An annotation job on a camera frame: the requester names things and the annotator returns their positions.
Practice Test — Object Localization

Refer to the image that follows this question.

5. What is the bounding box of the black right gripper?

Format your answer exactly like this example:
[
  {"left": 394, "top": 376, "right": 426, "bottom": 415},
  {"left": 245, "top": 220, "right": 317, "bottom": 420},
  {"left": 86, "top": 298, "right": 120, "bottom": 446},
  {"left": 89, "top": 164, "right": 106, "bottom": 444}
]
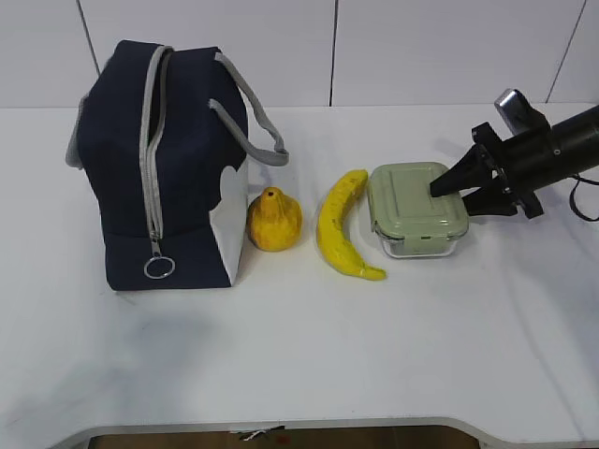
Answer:
[{"left": 430, "top": 123, "right": 552, "bottom": 219}]

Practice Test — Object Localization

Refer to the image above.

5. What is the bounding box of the glass container green lid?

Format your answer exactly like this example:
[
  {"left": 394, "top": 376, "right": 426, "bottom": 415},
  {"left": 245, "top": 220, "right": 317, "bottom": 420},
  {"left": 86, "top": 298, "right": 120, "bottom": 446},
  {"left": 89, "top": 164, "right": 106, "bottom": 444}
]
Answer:
[{"left": 367, "top": 162, "right": 469, "bottom": 259}]

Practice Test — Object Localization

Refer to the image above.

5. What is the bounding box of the yellow banana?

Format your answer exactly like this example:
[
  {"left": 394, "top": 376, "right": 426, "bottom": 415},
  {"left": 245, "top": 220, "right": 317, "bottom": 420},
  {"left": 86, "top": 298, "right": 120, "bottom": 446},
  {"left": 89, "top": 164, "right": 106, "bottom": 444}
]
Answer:
[{"left": 316, "top": 169, "right": 387, "bottom": 281}]

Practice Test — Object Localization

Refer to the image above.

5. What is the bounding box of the yellow pear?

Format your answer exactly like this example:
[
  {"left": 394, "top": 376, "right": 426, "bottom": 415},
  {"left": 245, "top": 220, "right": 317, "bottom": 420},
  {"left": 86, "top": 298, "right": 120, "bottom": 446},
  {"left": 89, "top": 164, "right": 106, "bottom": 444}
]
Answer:
[{"left": 246, "top": 186, "right": 303, "bottom": 252}]

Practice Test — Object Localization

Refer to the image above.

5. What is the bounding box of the navy insulated lunch bag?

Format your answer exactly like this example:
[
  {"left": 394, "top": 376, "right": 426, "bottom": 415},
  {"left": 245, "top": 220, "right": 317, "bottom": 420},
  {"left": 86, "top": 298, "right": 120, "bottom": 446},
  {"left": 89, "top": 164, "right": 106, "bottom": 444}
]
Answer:
[{"left": 66, "top": 40, "right": 289, "bottom": 291}]

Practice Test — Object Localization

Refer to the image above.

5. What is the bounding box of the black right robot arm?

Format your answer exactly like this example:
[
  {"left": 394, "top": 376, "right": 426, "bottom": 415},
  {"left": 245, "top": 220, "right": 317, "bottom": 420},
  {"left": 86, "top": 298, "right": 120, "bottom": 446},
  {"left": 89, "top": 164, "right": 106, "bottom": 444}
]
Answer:
[{"left": 430, "top": 107, "right": 598, "bottom": 219}]

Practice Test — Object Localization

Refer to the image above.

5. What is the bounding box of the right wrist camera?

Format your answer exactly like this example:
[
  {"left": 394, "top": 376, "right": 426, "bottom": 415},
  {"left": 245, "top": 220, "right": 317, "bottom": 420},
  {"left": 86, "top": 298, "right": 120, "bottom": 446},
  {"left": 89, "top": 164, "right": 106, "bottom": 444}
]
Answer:
[{"left": 494, "top": 89, "right": 550, "bottom": 137}]

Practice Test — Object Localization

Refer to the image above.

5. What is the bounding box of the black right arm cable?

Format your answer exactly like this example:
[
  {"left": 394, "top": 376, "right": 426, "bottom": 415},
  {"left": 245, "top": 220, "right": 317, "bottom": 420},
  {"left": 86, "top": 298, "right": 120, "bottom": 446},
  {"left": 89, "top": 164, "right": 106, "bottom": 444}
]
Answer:
[{"left": 568, "top": 172, "right": 599, "bottom": 223}]

